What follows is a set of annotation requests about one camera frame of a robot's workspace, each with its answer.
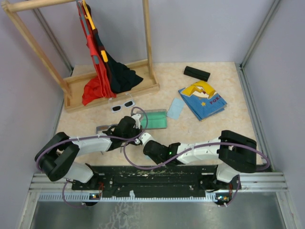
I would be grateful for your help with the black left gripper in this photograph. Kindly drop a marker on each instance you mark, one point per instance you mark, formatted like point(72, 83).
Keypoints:
point(138, 131)

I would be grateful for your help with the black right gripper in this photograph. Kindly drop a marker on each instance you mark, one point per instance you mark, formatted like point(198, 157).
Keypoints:
point(157, 161)

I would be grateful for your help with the grey blue sunglasses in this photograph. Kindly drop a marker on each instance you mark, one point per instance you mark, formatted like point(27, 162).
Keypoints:
point(105, 130)

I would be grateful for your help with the grey glasses case green lining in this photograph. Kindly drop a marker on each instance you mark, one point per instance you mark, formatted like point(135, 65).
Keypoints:
point(156, 118)

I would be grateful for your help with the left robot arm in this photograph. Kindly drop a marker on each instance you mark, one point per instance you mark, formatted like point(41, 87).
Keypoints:
point(57, 157)

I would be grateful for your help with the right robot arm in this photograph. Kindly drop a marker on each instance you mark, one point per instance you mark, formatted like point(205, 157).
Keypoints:
point(234, 159)

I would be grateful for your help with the white sunglasses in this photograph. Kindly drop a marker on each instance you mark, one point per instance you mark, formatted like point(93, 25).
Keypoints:
point(130, 103)

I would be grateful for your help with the light blue flat lens cloth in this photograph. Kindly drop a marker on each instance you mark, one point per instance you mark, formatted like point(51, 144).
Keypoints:
point(175, 109)

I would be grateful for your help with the red hanging garment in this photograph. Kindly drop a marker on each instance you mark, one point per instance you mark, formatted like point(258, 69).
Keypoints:
point(98, 86)

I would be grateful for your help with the black hanging garment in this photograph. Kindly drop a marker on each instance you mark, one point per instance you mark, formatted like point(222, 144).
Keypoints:
point(121, 77)

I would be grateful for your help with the wooden clothes rack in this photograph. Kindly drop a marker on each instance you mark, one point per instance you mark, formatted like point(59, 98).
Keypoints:
point(73, 86)

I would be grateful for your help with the blue yellow folded cloth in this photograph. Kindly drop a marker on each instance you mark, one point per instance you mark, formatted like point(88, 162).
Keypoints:
point(202, 99)

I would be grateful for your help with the grey red clothes hanger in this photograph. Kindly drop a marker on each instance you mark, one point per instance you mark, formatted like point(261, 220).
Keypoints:
point(88, 26)

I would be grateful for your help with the black glasses case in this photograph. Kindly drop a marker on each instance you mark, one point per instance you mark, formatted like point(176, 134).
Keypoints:
point(196, 73)

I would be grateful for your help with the yellow clothes hanger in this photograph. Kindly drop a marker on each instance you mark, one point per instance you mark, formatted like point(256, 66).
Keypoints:
point(100, 45)

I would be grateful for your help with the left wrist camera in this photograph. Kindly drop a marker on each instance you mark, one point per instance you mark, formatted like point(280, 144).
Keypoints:
point(137, 118)

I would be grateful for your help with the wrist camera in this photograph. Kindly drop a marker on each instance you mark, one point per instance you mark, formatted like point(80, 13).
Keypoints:
point(137, 118)
point(145, 138)

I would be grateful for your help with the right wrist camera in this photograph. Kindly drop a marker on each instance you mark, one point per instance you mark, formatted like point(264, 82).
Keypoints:
point(145, 138)

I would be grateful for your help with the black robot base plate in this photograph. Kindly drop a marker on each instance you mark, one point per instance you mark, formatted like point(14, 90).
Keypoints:
point(163, 182)

